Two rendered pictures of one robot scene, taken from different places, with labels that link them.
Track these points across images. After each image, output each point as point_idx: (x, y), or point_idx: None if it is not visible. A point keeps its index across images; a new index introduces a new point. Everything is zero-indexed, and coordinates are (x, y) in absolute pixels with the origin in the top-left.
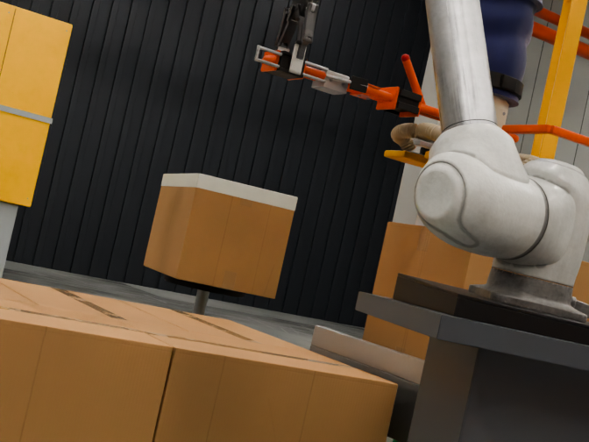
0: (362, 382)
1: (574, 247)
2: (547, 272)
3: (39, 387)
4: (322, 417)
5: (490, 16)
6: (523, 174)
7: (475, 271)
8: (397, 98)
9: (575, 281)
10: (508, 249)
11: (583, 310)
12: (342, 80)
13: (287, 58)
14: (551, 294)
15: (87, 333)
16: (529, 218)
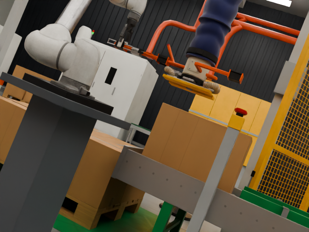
0: (106, 147)
1: (74, 65)
2: (65, 73)
3: (11, 122)
4: (90, 155)
5: (199, 27)
6: (55, 37)
7: (160, 117)
8: (157, 57)
9: (211, 131)
10: (47, 61)
11: (83, 92)
12: (135, 49)
13: (117, 42)
14: (65, 81)
15: (25, 110)
16: (49, 49)
